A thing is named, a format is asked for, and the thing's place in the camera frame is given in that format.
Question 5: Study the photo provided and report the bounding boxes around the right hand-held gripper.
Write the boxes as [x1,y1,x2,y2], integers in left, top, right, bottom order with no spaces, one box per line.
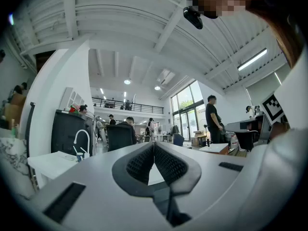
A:
[225,92,291,152]

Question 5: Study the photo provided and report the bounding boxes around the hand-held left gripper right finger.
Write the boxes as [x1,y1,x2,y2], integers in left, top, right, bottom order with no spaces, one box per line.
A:
[154,141,202,194]

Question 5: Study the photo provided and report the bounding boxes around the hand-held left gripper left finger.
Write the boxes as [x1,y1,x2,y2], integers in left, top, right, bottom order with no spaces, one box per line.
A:
[112,141,155,198]

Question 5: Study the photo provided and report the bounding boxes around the cardboard box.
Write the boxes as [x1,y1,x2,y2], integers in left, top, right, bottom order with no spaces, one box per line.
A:
[191,130,207,146]

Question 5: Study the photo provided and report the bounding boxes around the blue chair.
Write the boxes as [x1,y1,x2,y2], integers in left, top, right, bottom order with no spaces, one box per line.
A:
[172,133,185,147]

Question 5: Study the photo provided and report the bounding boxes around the black office chair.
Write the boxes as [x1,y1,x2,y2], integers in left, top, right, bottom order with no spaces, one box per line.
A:
[105,124,135,152]

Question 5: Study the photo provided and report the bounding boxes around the white gooseneck faucet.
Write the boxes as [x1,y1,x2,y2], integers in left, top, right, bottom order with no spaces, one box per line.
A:
[73,129,91,159]

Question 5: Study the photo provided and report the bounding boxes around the ceiling tube light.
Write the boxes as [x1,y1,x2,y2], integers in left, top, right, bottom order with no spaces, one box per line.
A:
[237,48,268,72]

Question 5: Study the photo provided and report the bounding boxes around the white-capped plastic jug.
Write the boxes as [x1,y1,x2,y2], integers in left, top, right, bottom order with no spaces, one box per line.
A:
[230,135,239,151]

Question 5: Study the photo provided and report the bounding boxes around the black cabinet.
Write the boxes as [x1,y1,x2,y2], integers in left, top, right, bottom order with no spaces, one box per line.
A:
[51,109,97,156]

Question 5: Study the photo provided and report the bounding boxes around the black balcony railing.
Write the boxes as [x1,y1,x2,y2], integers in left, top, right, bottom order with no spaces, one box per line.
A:
[91,97,165,115]

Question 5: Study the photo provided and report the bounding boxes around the glass doors and windows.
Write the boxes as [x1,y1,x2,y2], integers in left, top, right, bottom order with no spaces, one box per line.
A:
[170,80,208,141]

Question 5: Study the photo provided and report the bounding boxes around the black vertical bar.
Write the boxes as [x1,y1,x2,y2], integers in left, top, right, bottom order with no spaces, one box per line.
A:
[25,102,36,158]

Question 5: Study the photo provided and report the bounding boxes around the ceiling air conditioner vent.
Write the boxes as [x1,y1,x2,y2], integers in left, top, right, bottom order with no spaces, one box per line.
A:
[156,68,176,84]

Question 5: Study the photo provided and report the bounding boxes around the marble counter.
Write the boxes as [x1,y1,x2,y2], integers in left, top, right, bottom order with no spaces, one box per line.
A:
[0,138,31,199]

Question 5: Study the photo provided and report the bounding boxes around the white arched frame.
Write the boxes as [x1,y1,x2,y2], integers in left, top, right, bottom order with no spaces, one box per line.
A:
[59,87,85,111]

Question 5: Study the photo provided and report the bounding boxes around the black head-worn camera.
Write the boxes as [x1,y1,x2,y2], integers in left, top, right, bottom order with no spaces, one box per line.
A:
[182,5,204,30]

